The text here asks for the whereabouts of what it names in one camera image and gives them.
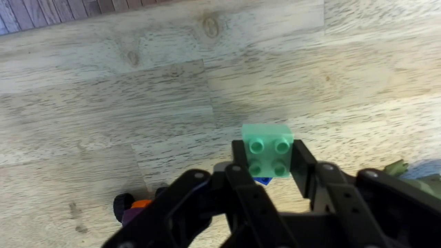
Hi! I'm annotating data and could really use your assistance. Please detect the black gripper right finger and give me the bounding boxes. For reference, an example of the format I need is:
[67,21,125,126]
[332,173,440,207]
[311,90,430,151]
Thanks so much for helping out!
[291,140,441,248]

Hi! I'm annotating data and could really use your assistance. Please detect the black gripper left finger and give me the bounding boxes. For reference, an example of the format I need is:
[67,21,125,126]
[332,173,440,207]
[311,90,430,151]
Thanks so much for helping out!
[102,141,295,248]

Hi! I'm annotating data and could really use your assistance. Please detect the lime green lego block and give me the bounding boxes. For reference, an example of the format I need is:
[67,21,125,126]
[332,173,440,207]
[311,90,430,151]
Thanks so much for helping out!
[241,124,293,178]

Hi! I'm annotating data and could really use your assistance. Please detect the blue lego block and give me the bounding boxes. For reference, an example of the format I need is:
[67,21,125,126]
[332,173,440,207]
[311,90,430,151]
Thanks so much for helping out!
[255,178,271,186]

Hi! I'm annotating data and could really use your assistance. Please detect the red blue toy car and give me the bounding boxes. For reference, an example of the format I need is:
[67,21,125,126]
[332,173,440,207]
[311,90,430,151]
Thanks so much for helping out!
[113,186,165,226]

